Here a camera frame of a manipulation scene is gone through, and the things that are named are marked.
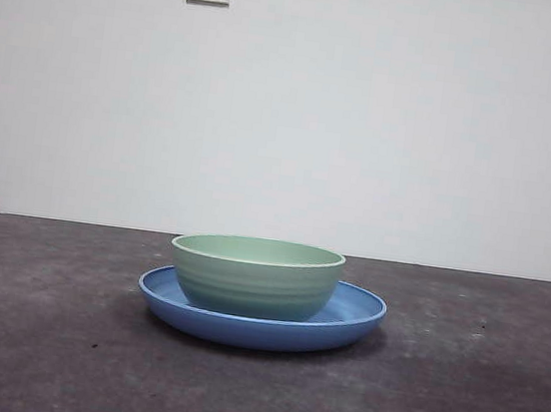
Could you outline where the blue round plate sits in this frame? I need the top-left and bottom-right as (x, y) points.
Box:
(132, 255), (391, 366)

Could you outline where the green ribbed bowl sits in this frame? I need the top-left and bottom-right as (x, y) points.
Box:
(163, 225), (348, 327)

